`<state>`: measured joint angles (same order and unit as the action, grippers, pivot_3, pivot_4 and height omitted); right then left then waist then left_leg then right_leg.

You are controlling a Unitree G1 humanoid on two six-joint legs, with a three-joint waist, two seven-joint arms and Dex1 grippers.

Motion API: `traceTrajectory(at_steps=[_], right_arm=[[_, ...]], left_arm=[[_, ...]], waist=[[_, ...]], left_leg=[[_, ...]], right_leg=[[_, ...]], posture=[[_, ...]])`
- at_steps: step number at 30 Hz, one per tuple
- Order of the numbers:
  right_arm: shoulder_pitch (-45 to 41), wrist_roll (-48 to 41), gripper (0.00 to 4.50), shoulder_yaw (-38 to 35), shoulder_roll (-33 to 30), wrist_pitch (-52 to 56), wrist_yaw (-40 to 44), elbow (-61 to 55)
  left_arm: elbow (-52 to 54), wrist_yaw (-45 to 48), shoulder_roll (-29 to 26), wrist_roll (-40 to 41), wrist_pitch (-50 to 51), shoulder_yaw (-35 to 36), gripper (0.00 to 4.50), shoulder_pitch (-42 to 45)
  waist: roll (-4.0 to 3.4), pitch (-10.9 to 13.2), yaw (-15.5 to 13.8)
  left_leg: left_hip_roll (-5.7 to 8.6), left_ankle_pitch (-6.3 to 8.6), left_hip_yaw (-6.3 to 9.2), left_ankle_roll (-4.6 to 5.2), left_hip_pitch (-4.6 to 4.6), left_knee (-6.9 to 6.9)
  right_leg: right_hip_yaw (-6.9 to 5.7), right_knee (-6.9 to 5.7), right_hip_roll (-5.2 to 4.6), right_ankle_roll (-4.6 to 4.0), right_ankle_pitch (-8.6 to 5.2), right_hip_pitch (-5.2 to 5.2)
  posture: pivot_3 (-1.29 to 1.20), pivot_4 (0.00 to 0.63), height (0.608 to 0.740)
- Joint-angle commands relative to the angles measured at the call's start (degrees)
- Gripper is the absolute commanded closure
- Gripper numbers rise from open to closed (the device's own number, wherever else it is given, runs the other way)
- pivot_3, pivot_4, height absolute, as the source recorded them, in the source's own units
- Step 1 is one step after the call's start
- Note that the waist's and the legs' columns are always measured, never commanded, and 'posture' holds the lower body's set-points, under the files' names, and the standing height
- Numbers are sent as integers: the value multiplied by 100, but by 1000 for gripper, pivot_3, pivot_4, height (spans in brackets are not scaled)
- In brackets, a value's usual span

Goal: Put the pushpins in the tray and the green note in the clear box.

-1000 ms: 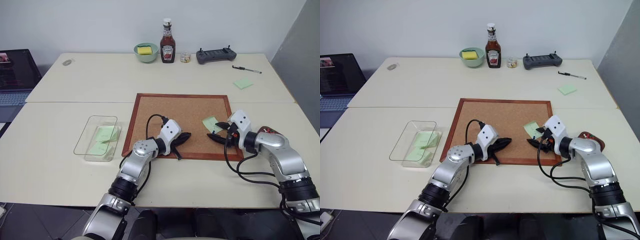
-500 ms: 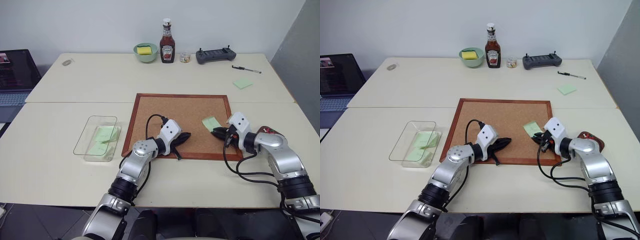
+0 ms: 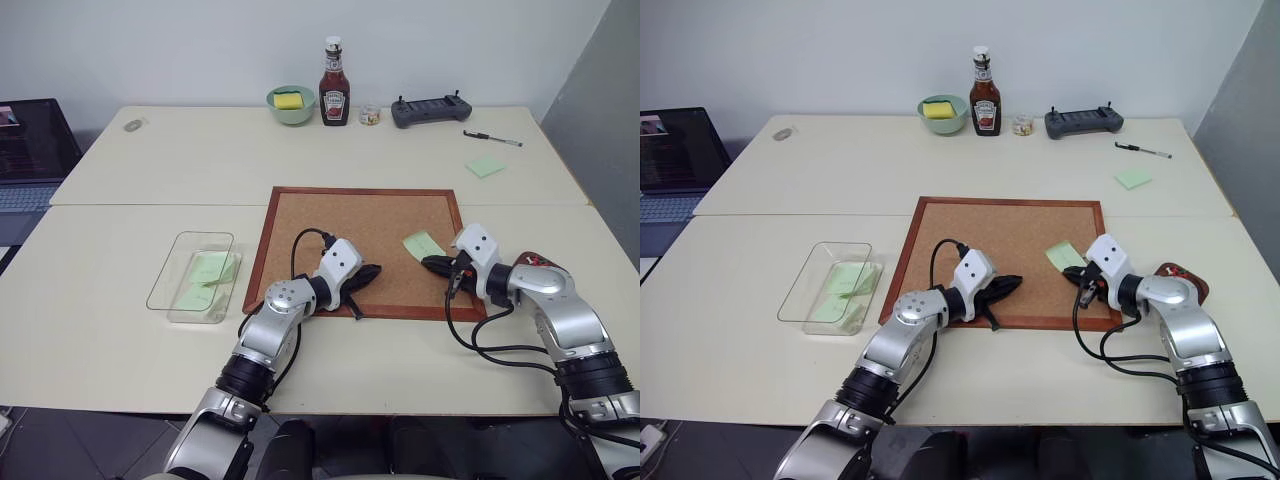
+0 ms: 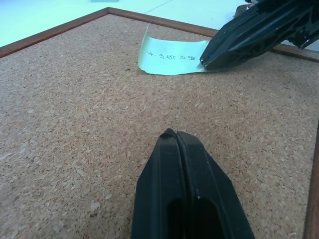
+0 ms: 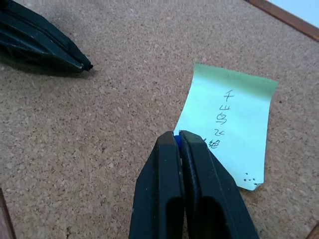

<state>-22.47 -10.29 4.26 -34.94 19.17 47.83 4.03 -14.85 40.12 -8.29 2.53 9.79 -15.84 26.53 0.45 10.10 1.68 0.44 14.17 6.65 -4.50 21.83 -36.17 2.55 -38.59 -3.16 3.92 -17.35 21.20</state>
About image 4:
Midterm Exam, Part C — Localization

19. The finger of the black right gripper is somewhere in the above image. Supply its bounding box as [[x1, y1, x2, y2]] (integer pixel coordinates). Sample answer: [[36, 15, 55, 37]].
[[199, 4, 311, 64], [202, 34, 299, 71]]

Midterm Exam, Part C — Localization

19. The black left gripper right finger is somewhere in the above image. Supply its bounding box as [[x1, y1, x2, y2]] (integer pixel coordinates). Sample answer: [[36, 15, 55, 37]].
[[175, 130, 255, 239]]

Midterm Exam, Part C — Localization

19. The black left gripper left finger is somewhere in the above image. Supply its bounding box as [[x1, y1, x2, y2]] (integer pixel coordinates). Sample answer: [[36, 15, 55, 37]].
[[131, 127, 198, 239]]

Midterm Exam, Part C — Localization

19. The green sticky note with writing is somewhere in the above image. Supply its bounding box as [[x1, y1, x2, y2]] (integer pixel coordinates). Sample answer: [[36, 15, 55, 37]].
[[138, 23, 211, 76]]

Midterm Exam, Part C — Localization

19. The cork board with wooden frame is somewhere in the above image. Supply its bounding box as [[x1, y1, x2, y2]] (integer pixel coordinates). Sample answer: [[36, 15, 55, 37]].
[[0, 6, 319, 239]]

